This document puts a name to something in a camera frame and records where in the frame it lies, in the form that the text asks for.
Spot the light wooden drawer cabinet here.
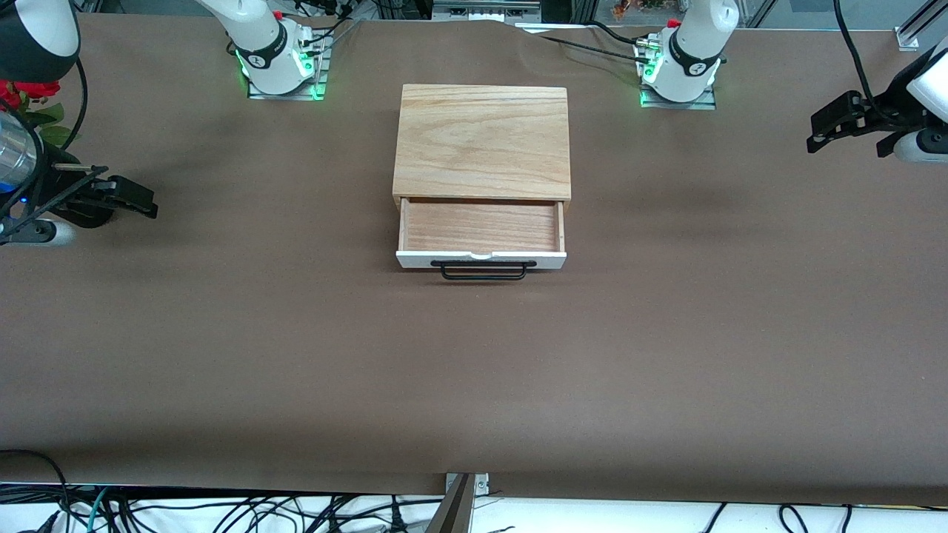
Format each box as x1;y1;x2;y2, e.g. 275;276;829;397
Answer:
393;84;573;215

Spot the aluminium corner profile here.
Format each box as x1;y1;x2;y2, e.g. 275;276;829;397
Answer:
895;0;948;50

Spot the brown table cover sheet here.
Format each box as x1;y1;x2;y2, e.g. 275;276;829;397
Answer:
0;13;948;506

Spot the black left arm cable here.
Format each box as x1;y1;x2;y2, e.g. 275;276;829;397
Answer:
833;0;889;123

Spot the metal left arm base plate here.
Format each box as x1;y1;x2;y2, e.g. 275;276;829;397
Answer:
640;83;718;110

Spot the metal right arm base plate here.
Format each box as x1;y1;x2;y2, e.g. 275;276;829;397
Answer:
247;30;328;101

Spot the black cable on table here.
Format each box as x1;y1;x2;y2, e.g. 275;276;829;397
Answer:
585;21;651;47
544;34;651;61

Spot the black looped floor cable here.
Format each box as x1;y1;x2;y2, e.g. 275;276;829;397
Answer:
0;449;72;533

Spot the teal cable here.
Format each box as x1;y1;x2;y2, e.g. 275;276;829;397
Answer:
83;487;110;533

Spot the tangled black cable bundle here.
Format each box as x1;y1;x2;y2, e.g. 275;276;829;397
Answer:
104;492;445;533

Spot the dark metal post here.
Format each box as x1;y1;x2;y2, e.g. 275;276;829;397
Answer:
424;474;475;533

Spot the small metal table bracket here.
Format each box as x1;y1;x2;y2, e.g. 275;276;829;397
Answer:
444;472;490;497

